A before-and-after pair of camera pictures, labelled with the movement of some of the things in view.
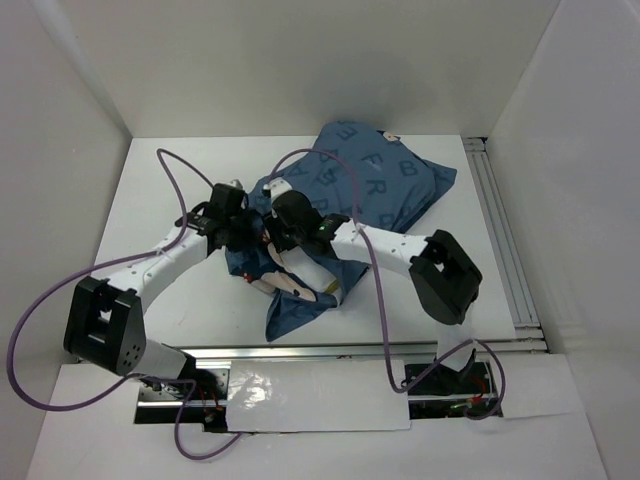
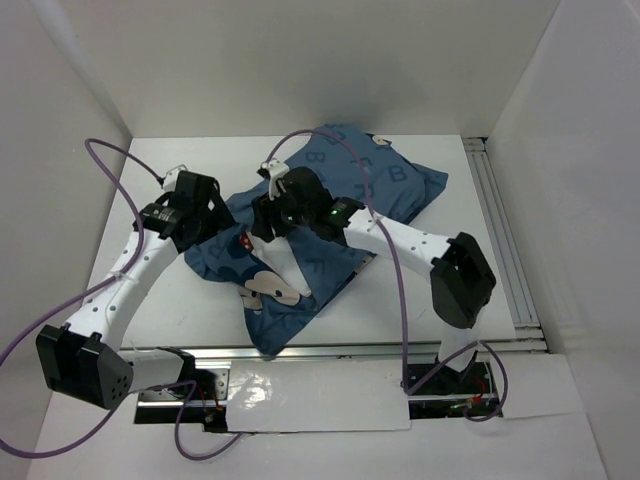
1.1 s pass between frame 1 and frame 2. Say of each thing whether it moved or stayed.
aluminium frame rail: stayed
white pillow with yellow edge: moved
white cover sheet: stayed
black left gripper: moved
